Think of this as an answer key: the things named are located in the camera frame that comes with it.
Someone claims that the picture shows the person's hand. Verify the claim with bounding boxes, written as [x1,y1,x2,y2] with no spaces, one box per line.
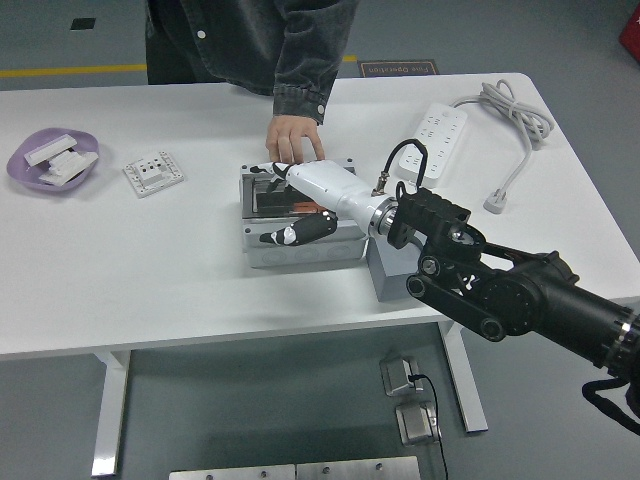
[264,113,326,165]

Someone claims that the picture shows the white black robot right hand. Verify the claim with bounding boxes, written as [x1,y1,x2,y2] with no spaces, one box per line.
[248,159,389,247]

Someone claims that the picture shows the grey junction box clear lid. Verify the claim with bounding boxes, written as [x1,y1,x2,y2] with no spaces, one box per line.
[238,158,371,270]

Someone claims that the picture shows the grey cube with round hole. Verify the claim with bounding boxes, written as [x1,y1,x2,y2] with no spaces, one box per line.
[367,234,441,303]

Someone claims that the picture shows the metal floor outlet box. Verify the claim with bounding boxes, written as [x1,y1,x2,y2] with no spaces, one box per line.
[394,402,442,446]
[378,354,422,398]

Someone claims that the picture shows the person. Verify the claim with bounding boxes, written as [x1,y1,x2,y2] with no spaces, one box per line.
[144,0,361,126]

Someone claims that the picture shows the white power strip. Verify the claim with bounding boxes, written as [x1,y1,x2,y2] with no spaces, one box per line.
[397,102,469,182]

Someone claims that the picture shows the dark floor sign with text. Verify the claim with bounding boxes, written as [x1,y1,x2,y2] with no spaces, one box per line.
[357,59,438,79]

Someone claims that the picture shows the white plastic block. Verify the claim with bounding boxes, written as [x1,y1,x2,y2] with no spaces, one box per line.
[47,149,99,176]
[38,167,86,187]

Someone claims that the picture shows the long white plastic bar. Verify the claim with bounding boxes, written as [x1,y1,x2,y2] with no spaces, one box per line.
[23,133,80,166]

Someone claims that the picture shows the white table leg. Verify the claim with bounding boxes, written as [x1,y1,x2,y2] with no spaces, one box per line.
[90,349,132,477]
[435,319,489,434]

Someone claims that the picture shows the purple shallow bowl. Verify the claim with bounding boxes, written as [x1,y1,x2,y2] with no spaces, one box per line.
[6,127,101,196]

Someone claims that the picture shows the red object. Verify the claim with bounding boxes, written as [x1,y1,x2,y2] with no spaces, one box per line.
[618,9,640,54]

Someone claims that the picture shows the white wall socket plate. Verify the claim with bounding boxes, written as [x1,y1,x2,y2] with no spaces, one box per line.
[122,150,189,199]

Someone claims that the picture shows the white power cord with plug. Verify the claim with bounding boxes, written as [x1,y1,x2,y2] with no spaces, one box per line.
[449,79,556,216]

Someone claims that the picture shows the black floor cable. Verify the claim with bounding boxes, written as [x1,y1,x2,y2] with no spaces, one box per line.
[407,372,450,480]

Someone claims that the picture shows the metal base plate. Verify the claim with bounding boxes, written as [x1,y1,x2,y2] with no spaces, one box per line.
[168,464,297,480]
[295,455,421,480]

